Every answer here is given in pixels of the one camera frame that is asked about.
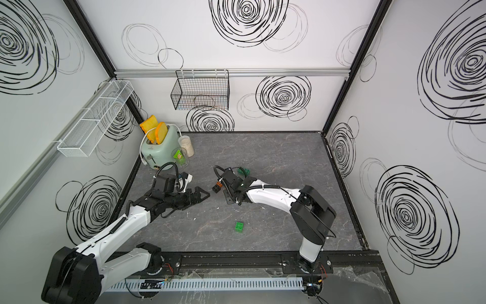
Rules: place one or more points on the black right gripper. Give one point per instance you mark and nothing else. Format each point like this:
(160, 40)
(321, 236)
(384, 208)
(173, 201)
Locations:
(229, 200)

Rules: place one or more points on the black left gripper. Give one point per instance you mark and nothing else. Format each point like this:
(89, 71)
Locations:
(196, 195)

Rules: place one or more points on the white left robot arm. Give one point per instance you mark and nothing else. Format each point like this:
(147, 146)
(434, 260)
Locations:
(83, 273)

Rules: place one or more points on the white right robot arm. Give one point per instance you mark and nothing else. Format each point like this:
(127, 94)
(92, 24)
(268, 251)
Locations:
(311, 212)

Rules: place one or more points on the dark green far lego brick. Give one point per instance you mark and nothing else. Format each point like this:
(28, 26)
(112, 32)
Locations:
(245, 171)

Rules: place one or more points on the black small lego brick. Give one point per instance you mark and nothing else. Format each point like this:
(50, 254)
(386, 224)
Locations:
(216, 188)

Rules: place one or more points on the bright green near lego brick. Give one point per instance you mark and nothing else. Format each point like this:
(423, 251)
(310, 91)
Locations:
(239, 226)

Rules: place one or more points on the clear drinking glass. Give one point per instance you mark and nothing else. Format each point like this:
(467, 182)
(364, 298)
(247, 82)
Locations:
(185, 164)

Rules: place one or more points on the green snack packet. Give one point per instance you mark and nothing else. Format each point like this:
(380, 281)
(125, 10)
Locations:
(179, 156)

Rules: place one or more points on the mint green toaster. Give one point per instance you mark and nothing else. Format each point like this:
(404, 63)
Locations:
(156, 155)

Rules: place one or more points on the right toy bread slice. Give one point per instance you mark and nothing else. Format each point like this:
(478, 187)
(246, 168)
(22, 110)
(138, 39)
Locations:
(160, 132)

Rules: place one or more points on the toy bread slice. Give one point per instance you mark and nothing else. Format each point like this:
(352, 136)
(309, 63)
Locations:
(149, 126)
(160, 132)

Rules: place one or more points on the left toy bread slice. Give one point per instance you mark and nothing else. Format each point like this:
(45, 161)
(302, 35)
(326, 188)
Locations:
(149, 126)

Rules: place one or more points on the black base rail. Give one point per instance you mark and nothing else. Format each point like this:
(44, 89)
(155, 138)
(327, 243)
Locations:
(286, 262)

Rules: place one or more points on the black wire basket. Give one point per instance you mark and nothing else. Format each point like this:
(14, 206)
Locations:
(201, 88)

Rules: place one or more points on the white slotted cable duct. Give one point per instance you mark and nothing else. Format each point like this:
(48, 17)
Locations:
(209, 284)

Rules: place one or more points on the white mesh wall shelf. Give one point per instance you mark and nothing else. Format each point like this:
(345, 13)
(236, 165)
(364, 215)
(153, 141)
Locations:
(107, 116)

